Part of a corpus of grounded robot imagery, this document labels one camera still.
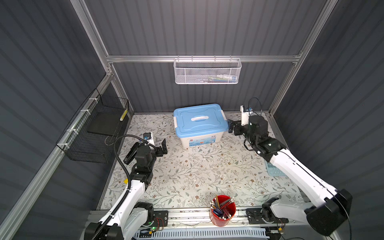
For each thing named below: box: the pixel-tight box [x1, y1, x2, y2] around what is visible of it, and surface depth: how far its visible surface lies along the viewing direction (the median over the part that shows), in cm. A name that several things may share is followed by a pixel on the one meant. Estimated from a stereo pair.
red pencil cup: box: [209, 195, 237, 227], surface depth 68 cm
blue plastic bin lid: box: [173, 103, 229, 138], surface depth 95 cm
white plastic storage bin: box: [180, 131, 224, 149], surface depth 97 cm
